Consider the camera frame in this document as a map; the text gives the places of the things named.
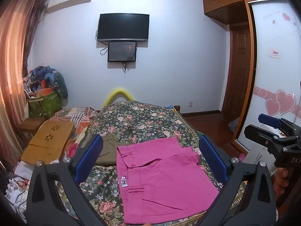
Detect pink pants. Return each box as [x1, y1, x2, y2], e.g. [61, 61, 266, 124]
[116, 137, 220, 225]

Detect olive green folded pants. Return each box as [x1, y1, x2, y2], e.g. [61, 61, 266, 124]
[97, 134, 119, 165]

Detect wooden lap table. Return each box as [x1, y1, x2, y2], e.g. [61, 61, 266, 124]
[20, 120, 75, 164]

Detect grey cloth bundle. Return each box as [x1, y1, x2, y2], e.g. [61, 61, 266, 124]
[228, 119, 241, 133]

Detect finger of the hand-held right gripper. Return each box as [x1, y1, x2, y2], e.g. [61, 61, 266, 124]
[257, 113, 297, 133]
[244, 124, 288, 151]

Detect black wall television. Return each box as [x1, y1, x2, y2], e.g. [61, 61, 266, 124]
[97, 13, 150, 42]

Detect pile of clothes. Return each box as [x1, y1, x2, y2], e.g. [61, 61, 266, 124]
[23, 63, 69, 98]

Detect small black monitor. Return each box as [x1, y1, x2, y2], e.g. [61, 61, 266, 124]
[107, 41, 138, 63]

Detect wooden stool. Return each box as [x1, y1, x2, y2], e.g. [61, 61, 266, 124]
[18, 117, 47, 133]

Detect orange curtain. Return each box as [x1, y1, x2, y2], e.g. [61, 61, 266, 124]
[0, 0, 49, 170]

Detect person's right hand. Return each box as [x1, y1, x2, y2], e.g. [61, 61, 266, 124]
[276, 167, 292, 208]

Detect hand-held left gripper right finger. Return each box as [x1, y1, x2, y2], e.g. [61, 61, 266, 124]
[199, 134, 277, 226]

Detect yellow foam tube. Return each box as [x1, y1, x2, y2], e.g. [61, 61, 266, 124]
[103, 88, 136, 106]

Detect brown wooden door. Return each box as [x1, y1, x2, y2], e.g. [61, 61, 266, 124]
[221, 23, 257, 123]

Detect floral bedspread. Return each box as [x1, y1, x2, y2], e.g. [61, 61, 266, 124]
[56, 100, 247, 226]

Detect green fabric bag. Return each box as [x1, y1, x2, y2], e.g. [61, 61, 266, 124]
[27, 91, 63, 118]

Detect striped orange blanket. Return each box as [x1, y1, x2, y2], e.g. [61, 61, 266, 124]
[52, 107, 100, 156]

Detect white heart-print wardrobe door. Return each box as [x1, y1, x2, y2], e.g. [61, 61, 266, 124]
[231, 0, 301, 157]

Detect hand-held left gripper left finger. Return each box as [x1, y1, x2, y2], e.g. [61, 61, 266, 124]
[26, 134, 104, 226]

